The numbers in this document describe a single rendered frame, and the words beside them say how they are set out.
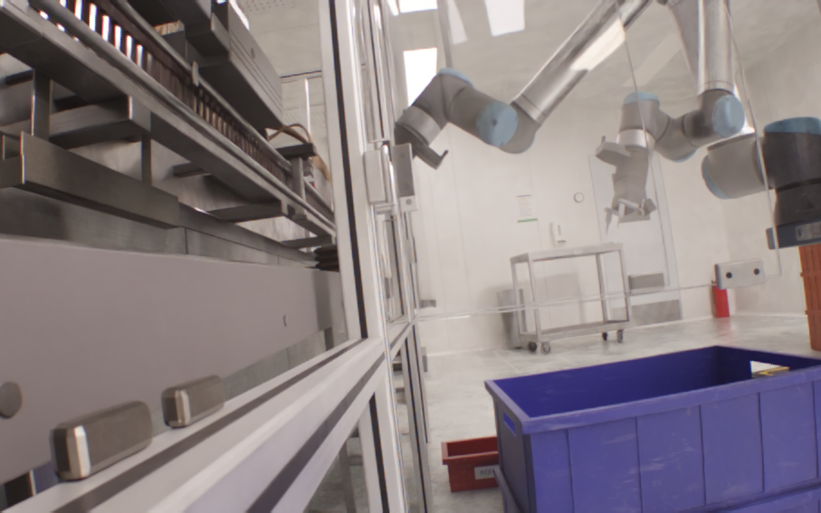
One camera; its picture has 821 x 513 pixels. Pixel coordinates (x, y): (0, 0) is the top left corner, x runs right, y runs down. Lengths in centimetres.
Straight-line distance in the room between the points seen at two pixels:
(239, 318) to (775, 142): 137
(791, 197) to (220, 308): 136
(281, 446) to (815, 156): 142
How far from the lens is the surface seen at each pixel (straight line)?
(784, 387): 98
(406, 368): 140
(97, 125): 55
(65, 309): 20
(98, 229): 65
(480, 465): 164
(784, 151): 148
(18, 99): 86
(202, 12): 69
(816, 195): 145
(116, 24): 59
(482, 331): 560
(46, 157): 46
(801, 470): 104
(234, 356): 33
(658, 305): 618
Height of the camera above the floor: 63
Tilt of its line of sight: 4 degrees up
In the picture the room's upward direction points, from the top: 7 degrees counter-clockwise
